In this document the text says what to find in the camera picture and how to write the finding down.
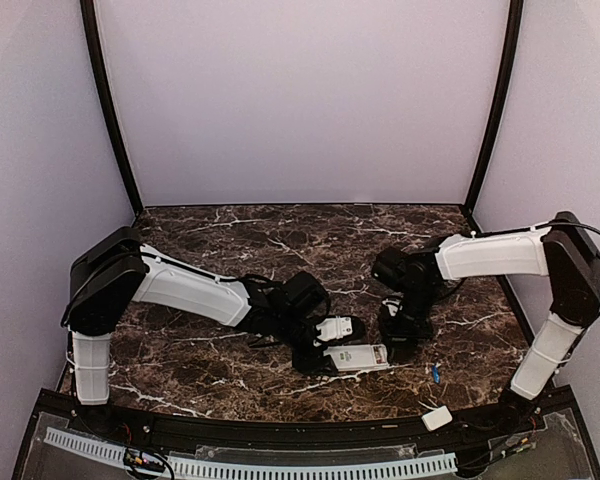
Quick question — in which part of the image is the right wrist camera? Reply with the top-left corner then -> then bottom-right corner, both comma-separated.
380,296 -> 402,317

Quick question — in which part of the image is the small circuit board with wires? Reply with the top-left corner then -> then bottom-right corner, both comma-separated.
122,448 -> 175,480

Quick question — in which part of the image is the black front rail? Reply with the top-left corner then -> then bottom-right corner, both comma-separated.
27,387 -> 582,452

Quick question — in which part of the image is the black frame post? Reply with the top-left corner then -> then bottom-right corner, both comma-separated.
463,0 -> 524,217
79,0 -> 144,216

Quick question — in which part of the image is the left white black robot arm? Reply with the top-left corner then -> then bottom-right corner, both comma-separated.
61,227 -> 337,436

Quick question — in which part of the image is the blue battery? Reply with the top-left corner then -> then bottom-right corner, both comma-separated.
431,364 -> 441,384

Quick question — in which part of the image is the white slotted cable duct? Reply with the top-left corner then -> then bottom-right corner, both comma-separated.
43,427 -> 457,479

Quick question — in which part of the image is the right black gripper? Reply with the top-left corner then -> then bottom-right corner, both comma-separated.
378,284 -> 441,362

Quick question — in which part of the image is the left black frame post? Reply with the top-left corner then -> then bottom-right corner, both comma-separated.
79,0 -> 144,216

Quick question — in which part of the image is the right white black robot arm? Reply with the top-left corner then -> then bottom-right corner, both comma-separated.
371,211 -> 600,434

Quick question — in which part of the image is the right black frame post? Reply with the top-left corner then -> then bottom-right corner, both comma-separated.
463,0 -> 524,217

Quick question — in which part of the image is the white remote control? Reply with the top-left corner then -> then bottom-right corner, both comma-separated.
325,344 -> 389,372

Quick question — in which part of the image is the white battery cover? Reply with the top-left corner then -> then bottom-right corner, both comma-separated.
421,405 -> 453,432

